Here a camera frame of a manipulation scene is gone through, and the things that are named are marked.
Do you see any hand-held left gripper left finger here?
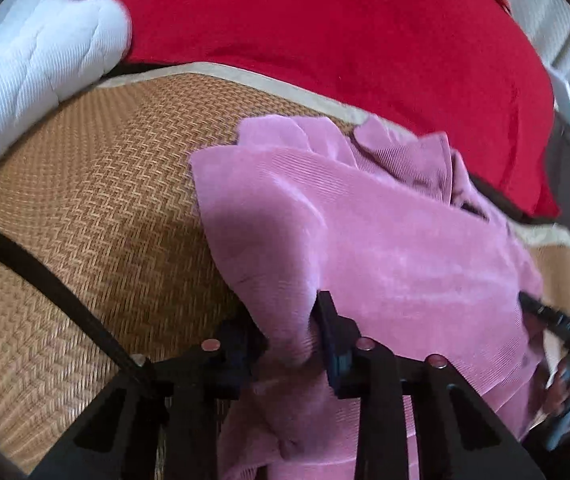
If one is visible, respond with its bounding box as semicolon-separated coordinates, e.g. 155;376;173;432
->
30;319;269;480

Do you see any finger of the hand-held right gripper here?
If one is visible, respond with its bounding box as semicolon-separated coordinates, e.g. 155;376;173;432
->
519;292;570;348

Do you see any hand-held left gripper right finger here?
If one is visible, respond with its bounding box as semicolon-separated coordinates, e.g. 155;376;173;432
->
315;290;546;480

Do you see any pink corduroy garment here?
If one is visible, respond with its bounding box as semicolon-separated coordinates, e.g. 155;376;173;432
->
187;115;548;480

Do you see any person's right hand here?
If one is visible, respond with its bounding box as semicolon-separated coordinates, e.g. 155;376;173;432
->
545;366;570;416

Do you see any woven bamboo mat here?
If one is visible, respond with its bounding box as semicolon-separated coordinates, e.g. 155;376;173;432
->
0;62;570;480

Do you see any red blanket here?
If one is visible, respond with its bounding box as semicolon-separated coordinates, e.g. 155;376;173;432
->
72;0;563;218

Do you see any black cable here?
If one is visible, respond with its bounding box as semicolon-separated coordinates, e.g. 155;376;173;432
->
0;217;156;386

